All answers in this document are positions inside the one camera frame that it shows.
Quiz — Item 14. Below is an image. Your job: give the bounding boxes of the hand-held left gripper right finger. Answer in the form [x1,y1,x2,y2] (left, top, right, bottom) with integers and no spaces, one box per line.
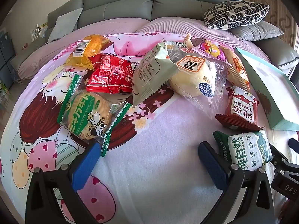
[198,141,275,224]

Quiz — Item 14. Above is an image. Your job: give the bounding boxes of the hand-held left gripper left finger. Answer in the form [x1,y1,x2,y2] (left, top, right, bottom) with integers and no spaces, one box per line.
[25,141,102,224]

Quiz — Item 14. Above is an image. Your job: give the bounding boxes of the green and white biscuit packet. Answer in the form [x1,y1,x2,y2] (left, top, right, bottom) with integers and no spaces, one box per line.
[213,129,274,171]

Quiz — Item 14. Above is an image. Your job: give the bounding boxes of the green-edged cow biscuit packet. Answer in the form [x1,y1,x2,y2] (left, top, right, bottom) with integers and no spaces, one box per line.
[57,74,132,157]

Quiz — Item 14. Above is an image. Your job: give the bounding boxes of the dark red white-label packet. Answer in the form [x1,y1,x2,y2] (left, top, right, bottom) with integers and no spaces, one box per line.
[215,86,263,131]

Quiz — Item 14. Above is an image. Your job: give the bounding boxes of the teal cardboard box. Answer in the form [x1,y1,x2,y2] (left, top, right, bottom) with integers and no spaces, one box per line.
[234,47,299,131]

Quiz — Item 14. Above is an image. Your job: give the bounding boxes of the clear bun packet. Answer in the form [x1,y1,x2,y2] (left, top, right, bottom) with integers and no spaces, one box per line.
[168,48,228,119]

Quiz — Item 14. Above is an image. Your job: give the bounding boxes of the red snack packet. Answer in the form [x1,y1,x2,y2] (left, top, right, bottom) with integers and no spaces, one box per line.
[86,53,134,94]

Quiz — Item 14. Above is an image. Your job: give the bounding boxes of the yellow roll cake packet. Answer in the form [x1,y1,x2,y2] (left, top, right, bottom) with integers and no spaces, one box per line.
[220,47,251,91]

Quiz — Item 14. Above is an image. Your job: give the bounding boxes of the pale green snack packet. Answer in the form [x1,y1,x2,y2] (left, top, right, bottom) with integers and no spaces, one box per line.
[131,42,181,109]

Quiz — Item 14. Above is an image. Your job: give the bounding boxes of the purple roll cake packet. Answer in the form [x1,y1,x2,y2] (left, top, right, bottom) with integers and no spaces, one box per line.
[192,38,228,62]

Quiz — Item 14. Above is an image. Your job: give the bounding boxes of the orange snack packet with barcode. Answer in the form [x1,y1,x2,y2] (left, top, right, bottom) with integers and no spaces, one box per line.
[65,35,115,70]

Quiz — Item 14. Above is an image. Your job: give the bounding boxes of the small green white cracker packet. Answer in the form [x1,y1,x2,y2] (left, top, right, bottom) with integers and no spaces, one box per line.
[164,41,187,52]

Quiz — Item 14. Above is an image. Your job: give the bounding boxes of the cream jelly cup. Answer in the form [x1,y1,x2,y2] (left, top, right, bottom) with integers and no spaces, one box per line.
[183,33,194,48]

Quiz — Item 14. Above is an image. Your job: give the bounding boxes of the printed cartoon blanket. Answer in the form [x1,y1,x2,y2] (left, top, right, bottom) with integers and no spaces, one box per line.
[0,32,299,224]

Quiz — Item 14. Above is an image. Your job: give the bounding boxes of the grey-blue cabinet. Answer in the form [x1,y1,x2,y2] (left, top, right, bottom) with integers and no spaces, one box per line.
[0,28,17,89]

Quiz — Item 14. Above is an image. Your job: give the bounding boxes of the patterned beige curtain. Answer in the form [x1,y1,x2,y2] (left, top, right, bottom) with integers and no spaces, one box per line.
[250,0,299,49]

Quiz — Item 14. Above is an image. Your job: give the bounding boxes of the black white patterned pillow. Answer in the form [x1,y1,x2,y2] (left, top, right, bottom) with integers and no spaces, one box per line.
[203,0,270,30]

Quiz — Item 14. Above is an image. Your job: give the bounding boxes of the white small rack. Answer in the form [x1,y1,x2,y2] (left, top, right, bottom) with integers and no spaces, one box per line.
[31,23,48,40]

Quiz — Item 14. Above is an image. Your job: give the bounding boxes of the light grey pillow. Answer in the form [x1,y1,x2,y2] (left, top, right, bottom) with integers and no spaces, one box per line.
[48,7,84,43]

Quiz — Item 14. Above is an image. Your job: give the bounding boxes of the grey sofa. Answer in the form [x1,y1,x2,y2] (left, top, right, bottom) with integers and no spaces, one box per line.
[9,0,299,84]

